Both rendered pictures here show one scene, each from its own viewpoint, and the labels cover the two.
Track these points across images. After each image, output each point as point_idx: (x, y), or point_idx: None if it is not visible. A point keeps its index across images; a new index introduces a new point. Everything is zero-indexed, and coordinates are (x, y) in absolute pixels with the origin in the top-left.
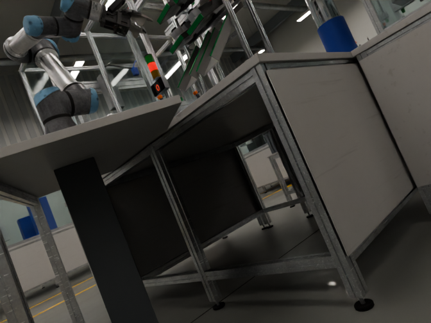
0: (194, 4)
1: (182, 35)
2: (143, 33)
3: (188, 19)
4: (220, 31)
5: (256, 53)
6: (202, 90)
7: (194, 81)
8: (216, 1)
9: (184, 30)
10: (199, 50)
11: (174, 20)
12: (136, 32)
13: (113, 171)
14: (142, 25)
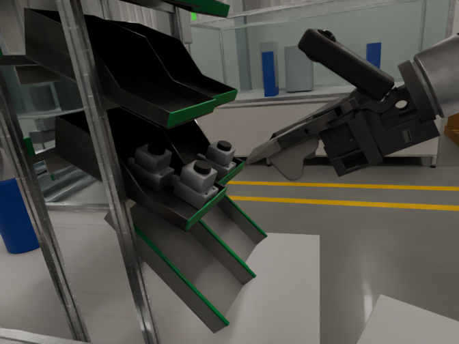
0: (5, 57)
1: (222, 189)
2: (253, 162)
3: (225, 160)
4: (226, 195)
5: (319, 235)
6: (152, 327)
7: (232, 293)
8: (198, 138)
9: (162, 166)
10: (204, 223)
11: (106, 113)
12: (283, 159)
13: None
14: (308, 156)
